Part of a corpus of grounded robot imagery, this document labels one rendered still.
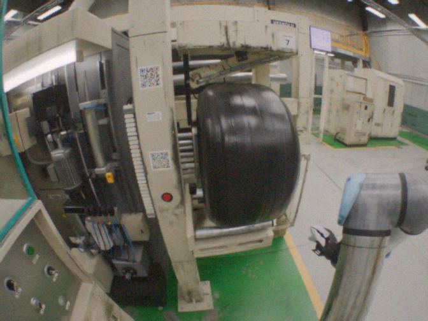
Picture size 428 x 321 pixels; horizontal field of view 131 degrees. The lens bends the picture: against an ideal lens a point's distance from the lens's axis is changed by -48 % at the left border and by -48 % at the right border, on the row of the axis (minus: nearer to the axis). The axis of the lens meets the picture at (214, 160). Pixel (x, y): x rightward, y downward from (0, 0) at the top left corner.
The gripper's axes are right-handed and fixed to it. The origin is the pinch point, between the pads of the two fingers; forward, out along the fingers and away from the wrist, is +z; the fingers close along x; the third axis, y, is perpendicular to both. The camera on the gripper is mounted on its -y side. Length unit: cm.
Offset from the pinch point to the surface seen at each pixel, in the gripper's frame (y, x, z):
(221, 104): -16, 0, 51
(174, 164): 8, -15, 54
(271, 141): -16.2, 0.2, 34.3
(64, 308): 4, -79, 43
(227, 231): 22.0, -15.9, 21.9
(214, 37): -14, 32, 82
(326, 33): 31, 452, 82
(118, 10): 323, 449, 1046
